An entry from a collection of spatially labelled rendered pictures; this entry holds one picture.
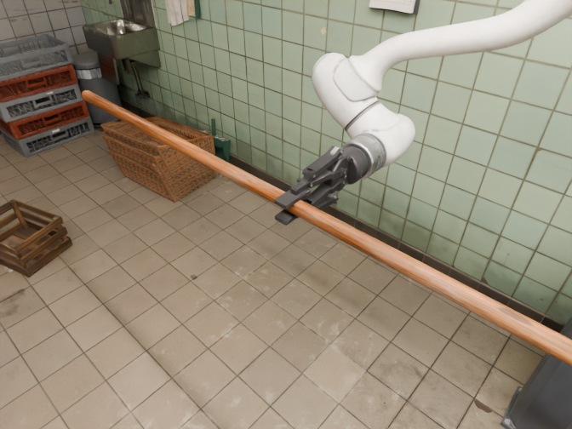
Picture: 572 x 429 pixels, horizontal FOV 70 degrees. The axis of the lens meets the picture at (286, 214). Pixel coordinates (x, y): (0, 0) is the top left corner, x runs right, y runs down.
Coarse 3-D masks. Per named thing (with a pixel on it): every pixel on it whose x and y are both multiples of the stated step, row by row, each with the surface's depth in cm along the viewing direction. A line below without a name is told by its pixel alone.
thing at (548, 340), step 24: (96, 96) 114; (144, 120) 102; (168, 144) 96; (192, 144) 93; (216, 168) 86; (264, 192) 79; (312, 216) 72; (360, 240) 67; (408, 264) 63; (432, 288) 61; (456, 288) 59; (480, 312) 57; (504, 312) 55; (528, 336) 54; (552, 336) 52
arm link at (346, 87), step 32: (544, 0) 72; (416, 32) 84; (448, 32) 81; (480, 32) 78; (512, 32) 76; (320, 64) 93; (352, 64) 89; (384, 64) 88; (320, 96) 95; (352, 96) 90
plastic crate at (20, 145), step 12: (84, 120) 348; (48, 132) 330; (60, 132) 357; (72, 132) 358; (84, 132) 357; (12, 144) 335; (24, 144) 320; (36, 144) 340; (48, 144) 340; (60, 144) 341; (24, 156) 325
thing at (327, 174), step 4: (324, 172) 81; (328, 172) 81; (332, 172) 81; (336, 172) 81; (340, 172) 82; (344, 172) 83; (320, 176) 79; (324, 176) 79; (328, 176) 80; (332, 176) 81; (336, 176) 82; (300, 180) 77; (312, 180) 77; (316, 180) 77; (320, 180) 79; (324, 180) 80; (308, 184) 76; (312, 184) 77; (316, 184) 78
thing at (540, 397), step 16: (544, 368) 140; (560, 368) 133; (528, 384) 154; (544, 384) 140; (560, 384) 136; (512, 400) 168; (528, 400) 150; (544, 400) 143; (560, 400) 139; (512, 416) 159; (528, 416) 152; (544, 416) 147; (560, 416) 142
